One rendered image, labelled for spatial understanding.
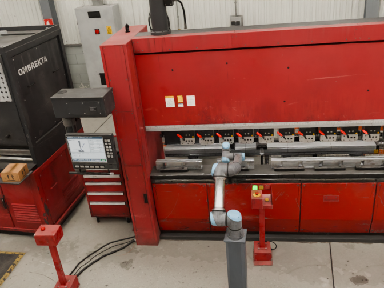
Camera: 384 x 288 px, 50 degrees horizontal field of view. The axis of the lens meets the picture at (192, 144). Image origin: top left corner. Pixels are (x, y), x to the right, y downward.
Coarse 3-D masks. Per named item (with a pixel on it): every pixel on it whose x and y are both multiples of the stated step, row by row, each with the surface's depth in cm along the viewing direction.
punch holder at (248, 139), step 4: (240, 132) 417; (244, 132) 416; (248, 132) 416; (252, 132) 415; (244, 136) 418; (248, 136) 418; (252, 136) 417; (240, 140) 420; (244, 140) 420; (248, 140) 419; (252, 140) 419
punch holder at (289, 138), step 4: (280, 128) 409; (284, 128) 409; (288, 128) 408; (292, 128) 408; (280, 132) 411; (284, 132) 411; (288, 132) 410; (292, 132) 410; (280, 136) 413; (288, 136) 412; (292, 136) 411; (280, 140) 415; (284, 140) 414; (288, 140) 414; (292, 140) 413
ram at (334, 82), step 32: (160, 64) 395; (192, 64) 391; (224, 64) 387; (256, 64) 383; (288, 64) 380; (320, 64) 376; (352, 64) 372; (160, 96) 410; (224, 96) 402; (256, 96) 398; (288, 96) 393; (320, 96) 390; (352, 96) 386; (192, 128) 422; (224, 128) 417; (256, 128) 413
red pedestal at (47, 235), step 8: (40, 232) 382; (48, 232) 381; (56, 232) 381; (40, 240) 380; (48, 240) 379; (56, 240) 380; (56, 248) 395; (56, 256) 395; (56, 264) 400; (64, 280) 410; (72, 280) 418
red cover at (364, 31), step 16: (208, 32) 382; (224, 32) 376; (240, 32) 371; (256, 32) 368; (272, 32) 367; (288, 32) 365; (304, 32) 363; (320, 32) 362; (336, 32) 360; (352, 32) 358; (368, 32) 357; (144, 48) 388; (160, 48) 386; (176, 48) 384; (192, 48) 382; (208, 48) 380; (224, 48) 379
